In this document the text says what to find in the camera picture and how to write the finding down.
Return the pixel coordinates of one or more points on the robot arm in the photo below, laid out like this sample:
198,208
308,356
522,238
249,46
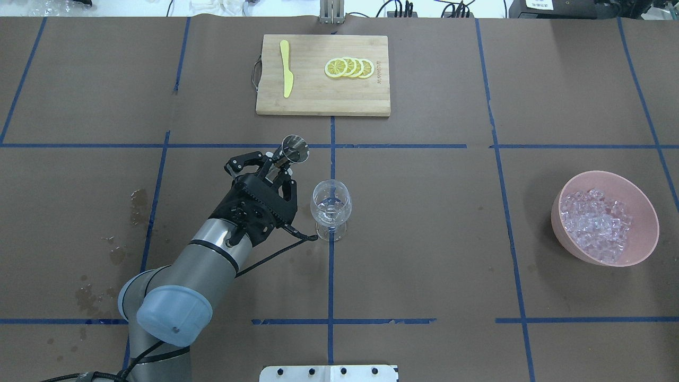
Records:
167,308

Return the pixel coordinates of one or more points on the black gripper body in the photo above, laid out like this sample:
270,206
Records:
240,193

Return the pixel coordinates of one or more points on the bamboo cutting board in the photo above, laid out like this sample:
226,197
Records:
315,94

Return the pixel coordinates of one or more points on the pink bowl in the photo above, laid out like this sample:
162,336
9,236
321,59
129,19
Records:
644,233

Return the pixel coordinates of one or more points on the steel double jigger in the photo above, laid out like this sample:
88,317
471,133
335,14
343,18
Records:
293,150

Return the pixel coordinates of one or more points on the aluminium frame post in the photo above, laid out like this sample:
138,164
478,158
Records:
332,12

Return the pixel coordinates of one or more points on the lemon slices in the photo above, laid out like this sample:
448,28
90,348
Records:
349,67

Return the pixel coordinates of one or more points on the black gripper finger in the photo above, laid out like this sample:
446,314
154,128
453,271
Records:
284,185
251,162

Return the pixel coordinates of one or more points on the clear wine glass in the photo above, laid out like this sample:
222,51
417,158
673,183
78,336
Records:
331,206

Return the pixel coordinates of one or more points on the clear ice cubes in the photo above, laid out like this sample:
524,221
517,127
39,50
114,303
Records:
599,225

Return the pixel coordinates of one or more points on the yellow plastic knife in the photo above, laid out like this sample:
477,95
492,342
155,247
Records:
288,76

